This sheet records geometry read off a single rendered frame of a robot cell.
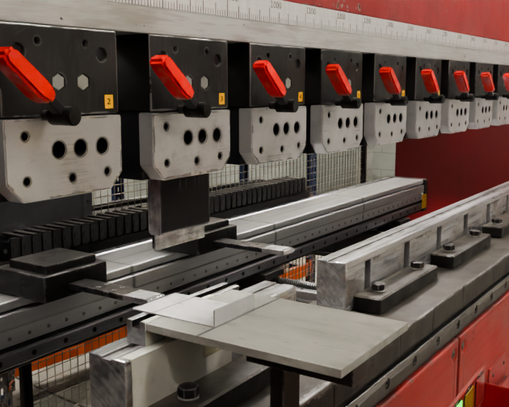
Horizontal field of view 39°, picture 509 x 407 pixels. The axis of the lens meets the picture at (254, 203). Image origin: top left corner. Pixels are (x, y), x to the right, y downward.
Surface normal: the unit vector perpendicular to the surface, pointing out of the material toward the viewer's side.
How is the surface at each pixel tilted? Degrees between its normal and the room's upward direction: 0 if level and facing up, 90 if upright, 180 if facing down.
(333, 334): 0
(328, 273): 90
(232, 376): 0
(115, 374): 90
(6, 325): 90
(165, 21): 90
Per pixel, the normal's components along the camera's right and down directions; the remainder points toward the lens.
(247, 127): -0.55, 0.14
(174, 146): 0.83, 0.09
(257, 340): 0.00, -0.99
